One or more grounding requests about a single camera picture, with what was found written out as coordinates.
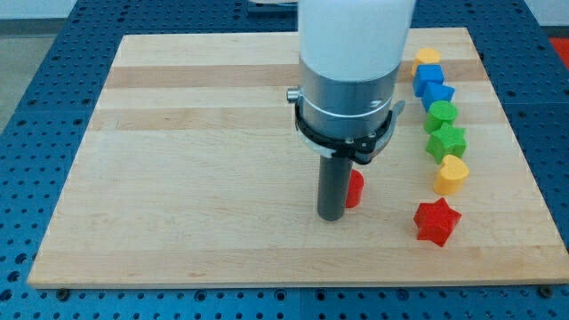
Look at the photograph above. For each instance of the black clamp ring mount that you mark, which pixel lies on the black clamp ring mount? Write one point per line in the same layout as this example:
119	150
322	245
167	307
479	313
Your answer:
361	150

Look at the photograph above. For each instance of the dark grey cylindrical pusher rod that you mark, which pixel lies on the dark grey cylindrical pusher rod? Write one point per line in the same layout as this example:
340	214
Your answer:
333	185

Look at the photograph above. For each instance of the red circle block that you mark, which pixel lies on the red circle block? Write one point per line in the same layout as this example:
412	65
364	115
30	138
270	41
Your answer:
355	190

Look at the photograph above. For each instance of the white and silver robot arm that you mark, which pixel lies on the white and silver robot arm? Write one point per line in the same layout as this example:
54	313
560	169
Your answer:
349	59

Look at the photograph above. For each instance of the green star block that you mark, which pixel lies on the green star block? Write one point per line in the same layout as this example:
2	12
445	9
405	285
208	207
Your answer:
447	140

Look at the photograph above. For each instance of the green circle block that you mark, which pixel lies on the green circle block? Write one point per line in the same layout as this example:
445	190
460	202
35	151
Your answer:
440	112

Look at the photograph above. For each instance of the red star block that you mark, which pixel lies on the red star block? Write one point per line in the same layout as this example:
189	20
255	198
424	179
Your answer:
436	221

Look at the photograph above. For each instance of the yellow heart block near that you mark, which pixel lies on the yellow heart block near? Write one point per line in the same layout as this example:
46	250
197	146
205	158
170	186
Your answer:
450	176

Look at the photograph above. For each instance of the yellow heart block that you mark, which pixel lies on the yellow heart block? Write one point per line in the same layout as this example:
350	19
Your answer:
450	176
425	56

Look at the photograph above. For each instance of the blue cube block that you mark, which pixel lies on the blue cube block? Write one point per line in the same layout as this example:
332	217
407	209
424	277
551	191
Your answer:
427	73

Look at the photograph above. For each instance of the yellow heart block far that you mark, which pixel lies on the yellow heart block far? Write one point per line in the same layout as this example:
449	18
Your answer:
425	56

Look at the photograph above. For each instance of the wooden board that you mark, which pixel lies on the wooden board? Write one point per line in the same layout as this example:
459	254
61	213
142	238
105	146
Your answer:
191	175

